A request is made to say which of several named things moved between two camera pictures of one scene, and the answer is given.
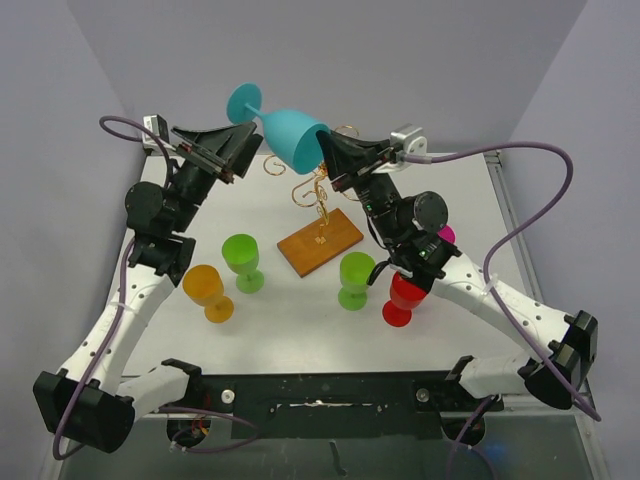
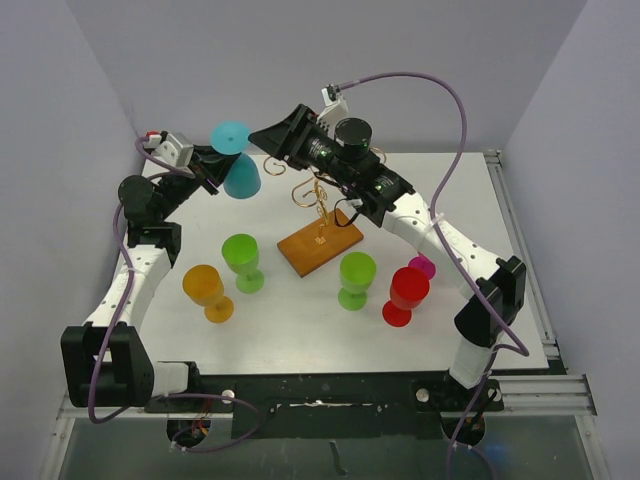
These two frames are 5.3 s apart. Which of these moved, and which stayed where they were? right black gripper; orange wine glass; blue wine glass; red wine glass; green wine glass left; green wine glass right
Moved: blue wine glass; right black gripper
Stayed: orange wine glass; green wine glass left; red wine glass; green wine glass right
